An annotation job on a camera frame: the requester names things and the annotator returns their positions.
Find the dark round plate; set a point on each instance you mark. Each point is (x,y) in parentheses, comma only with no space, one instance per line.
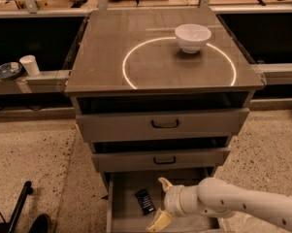
(10,71)

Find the middle grey drawer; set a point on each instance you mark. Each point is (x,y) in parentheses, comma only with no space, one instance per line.
(143,160)

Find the white paper cup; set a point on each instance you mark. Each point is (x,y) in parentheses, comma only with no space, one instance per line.
(30,64)

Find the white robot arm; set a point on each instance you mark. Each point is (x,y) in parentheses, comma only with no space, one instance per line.
(216,198)

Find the bottom grey drawer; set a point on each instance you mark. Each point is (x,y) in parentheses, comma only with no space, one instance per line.
(125,215)

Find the white ceramic bowl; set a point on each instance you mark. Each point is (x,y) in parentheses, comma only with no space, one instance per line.
(192,37)

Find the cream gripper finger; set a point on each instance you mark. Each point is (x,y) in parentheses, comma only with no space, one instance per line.
(166,185)
(161,220)

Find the top grey drawer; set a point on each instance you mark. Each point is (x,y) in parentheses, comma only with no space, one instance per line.
(99,128)

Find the black middle drawer handle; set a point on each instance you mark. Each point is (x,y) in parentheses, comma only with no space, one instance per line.
(164,161)

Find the black top drawer handle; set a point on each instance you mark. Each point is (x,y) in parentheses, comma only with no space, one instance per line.
(165,124)

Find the grey drawer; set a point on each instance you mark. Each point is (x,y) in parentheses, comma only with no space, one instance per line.
(125,215)
(143,160)
(99,128)

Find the black stand leg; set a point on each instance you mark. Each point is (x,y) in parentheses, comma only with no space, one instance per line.
(26,190)

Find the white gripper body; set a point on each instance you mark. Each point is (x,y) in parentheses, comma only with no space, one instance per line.
(174,199)

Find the black round base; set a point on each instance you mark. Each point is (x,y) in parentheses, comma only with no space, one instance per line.
(42,224)

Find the grey drawer cabinet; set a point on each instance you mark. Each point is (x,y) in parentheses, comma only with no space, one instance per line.
(130,62)

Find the black drawer handle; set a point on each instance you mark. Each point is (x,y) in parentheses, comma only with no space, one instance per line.
(165,124)
(164,161)

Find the dark rxbar blueberry bar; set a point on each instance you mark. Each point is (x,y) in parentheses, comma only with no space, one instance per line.
(144,201)

